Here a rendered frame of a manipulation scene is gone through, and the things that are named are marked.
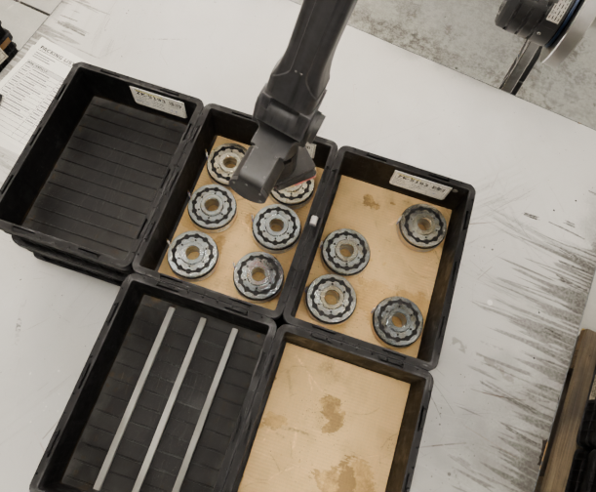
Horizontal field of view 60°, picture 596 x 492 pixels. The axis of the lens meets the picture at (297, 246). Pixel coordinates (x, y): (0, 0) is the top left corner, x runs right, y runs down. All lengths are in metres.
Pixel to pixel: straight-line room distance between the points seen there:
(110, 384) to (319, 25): 0.78
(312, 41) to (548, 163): 1.06
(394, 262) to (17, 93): 1.06
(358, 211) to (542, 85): 1.66
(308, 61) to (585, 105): 2.21
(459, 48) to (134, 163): 1.80
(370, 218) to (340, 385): 0.37
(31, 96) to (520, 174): 1.29
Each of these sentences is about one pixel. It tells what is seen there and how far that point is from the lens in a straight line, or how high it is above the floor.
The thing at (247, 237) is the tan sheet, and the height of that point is 0.83.
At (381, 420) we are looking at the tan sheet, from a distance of 1.07.
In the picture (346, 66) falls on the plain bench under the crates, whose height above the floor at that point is 0.70.
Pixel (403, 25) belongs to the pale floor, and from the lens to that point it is 2.64.
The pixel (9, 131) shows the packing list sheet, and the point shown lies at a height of 0.70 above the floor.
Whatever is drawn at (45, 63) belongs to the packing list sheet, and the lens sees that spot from 1.60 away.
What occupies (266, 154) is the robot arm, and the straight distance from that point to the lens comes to 0.68.
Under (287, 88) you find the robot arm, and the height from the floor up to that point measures 1.37.
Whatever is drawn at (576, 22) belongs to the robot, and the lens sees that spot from 1.10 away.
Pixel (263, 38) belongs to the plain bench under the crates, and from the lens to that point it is 1.56.
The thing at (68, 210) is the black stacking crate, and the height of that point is 0.83.
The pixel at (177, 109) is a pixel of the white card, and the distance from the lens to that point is 1.21.
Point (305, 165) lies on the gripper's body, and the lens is 0.82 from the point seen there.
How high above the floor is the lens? 1.87
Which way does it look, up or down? 70 degrees down
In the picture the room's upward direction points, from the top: 11 degrees clockwise
